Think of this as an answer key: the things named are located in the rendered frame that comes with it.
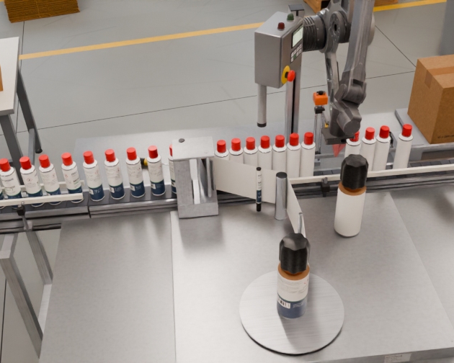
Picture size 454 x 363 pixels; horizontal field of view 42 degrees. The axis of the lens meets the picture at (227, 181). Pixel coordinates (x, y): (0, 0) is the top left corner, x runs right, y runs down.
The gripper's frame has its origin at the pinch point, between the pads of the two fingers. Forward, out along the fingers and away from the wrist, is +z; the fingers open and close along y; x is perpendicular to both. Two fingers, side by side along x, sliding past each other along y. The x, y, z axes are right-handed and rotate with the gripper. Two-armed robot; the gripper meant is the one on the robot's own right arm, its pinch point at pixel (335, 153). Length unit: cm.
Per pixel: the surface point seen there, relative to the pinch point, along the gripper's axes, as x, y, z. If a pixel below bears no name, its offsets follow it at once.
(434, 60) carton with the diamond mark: 48, 53, -6
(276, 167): 8.8, -18.8, 10.6
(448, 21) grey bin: 233, 151, 66
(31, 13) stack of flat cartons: 380, -178, 99
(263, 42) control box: 12.9, -23.6, -37.3
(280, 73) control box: 10.2, -18.2, -27.2
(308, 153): 8.3, -7.2, 4.9
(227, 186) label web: 3.3, -37.4, 12.8
